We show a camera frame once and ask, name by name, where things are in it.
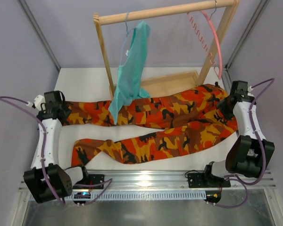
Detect aluminium rail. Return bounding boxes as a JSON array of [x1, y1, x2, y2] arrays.
[[222, 66, 233, 94], [18, 169, 277, 193]]

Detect blue wire hanger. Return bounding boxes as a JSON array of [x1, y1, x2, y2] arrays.
[[119, 11, 131, 65]]

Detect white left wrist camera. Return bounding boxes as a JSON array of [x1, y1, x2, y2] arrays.
[[26, 95, 45, 111]]

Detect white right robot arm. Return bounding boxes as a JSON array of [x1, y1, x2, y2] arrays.
[[203, 81, 275, 186]]

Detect aluminium front rail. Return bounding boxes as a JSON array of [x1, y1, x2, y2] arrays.
[[18, 169, 277, 193]]

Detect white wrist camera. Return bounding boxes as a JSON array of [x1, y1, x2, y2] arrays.
[[26, 95, 45, 111], [247, 86, 254, 97]]

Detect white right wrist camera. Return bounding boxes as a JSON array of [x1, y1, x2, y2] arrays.
[[247, 86, 254, 97]]

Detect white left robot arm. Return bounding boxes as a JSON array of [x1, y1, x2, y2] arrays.
[[23, 91, 89, 203]]

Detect slotted cable duct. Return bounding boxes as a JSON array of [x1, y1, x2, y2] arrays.
[[29, 190, 207, 201]]

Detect teal t-shirt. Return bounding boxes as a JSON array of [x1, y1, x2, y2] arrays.
[[108, 21, 150, 124]]

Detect controller board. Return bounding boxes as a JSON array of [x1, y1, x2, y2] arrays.
[[73, 192, 91, 205], [204, 193, 222, 205]]

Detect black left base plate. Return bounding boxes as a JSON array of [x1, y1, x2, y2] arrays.
[[83, 174, 105, 190]]

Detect aluminium right side rail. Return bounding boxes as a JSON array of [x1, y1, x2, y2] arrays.
[[222, 66, 233, 94]]

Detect left controller board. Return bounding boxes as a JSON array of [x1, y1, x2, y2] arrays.
[[73, 192, 91, 205]]

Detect pink plastic hanger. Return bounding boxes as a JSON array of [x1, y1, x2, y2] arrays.
[[186, 0, 223, 80]]

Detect wooden clothes rack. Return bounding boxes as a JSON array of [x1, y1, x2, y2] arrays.
[[93, 0, 240, 97]]

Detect right controller board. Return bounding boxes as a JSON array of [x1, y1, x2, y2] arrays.
[[204, 193, 222, 205]]

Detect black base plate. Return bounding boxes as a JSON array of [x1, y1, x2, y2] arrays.
[[83, 174, 105, 190], [186, 172, 219, 188]]

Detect orange camouflage trousers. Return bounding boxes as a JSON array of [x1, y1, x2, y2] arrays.
[[66, 84, 238, 166]]

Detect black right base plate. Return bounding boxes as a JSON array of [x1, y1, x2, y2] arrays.
[[186, 172, 219, 188]]

